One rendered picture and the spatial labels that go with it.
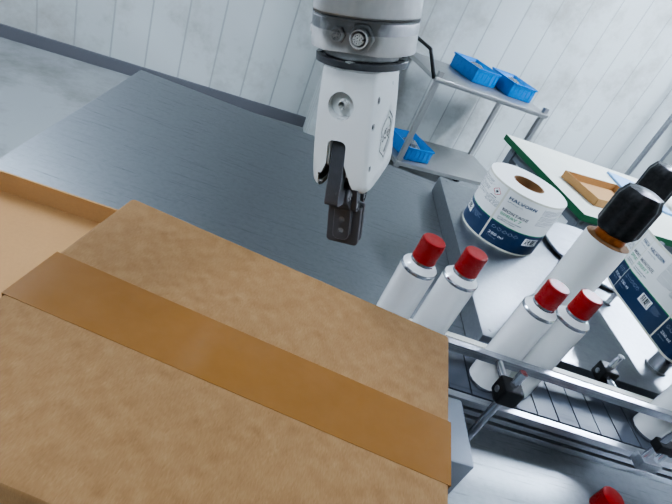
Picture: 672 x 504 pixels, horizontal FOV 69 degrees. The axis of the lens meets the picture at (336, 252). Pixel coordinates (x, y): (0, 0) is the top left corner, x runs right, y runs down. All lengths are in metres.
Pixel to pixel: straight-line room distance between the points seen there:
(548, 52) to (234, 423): 4.09
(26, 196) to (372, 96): 0.68
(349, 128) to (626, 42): 4.26
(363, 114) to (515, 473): 0.60
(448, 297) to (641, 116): 4.38
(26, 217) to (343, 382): 0.66
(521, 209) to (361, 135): 0.85
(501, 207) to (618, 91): 3.59
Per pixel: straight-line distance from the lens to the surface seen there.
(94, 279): 0.37
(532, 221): 1.22
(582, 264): 1.06
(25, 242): 0.85
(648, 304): 1.24
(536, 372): 0.78
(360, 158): 0.39
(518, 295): 1.11
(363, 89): 0.38
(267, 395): 0.32
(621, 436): 0.96
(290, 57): 3.71
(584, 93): 4.57
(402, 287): 0.67
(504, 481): 0.81
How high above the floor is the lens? 1.37
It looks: 32 degrees down
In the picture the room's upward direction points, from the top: 25 degrees clockwise
